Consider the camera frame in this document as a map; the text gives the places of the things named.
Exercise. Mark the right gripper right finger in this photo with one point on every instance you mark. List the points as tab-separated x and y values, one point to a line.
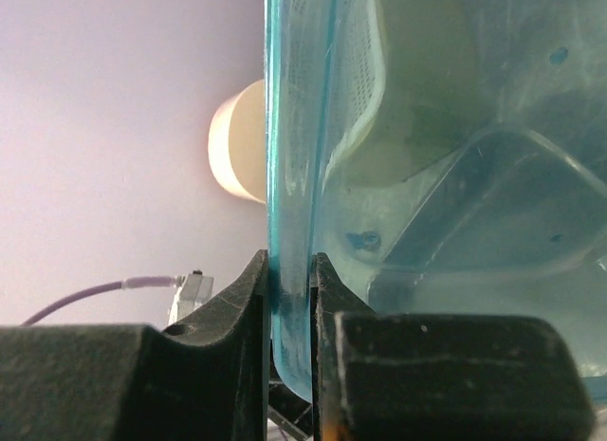
438	376

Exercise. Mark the blue translucent plastic container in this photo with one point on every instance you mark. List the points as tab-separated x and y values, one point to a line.
512	222

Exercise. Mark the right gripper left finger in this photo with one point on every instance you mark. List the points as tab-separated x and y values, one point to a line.
204	377

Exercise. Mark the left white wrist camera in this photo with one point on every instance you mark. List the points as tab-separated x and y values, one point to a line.
193	291

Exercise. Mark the white perforated basket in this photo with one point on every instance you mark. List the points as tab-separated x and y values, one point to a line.
337	59

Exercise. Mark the olive green tub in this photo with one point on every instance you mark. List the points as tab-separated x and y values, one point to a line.
430	99

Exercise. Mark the cream cylindrical container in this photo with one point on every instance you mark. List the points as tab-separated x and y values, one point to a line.
237	144

